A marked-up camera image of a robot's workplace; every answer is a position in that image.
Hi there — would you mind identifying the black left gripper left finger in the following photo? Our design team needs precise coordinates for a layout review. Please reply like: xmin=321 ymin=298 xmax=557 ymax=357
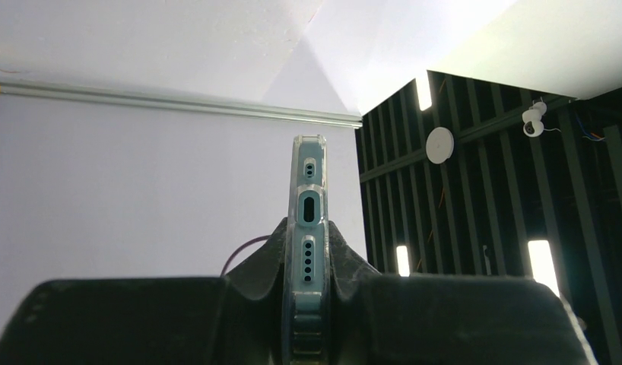
xmin=0 ymin=222 xmax=287 ymax=364

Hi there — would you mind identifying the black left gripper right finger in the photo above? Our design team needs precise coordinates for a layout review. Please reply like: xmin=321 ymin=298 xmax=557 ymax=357
xmin=329 ymin=224 xmax=596 ymax=364

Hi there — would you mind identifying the teal phone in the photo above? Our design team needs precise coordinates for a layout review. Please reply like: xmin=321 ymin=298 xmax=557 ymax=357
xmin=281 ymin=135 xmax=331 ymax=364

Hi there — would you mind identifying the ceiling light strip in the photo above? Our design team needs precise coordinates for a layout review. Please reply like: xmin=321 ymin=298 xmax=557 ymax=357
xmin=528 ymin=240 xmax=560 ymax=297

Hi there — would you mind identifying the white round ceiling device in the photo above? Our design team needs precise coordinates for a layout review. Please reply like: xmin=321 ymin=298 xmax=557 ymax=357
xmin=425 ymin=127 xmax=454 ymax=164

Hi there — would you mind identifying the aluminium frame rail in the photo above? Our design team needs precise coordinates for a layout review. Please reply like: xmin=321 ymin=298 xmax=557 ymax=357
xmin=0 ymin=78 xmax=363 ymax=129

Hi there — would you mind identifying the white security camera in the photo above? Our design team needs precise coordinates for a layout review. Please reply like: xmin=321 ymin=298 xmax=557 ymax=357
xmin=522 ymin=101 xmax=547 ymax=138

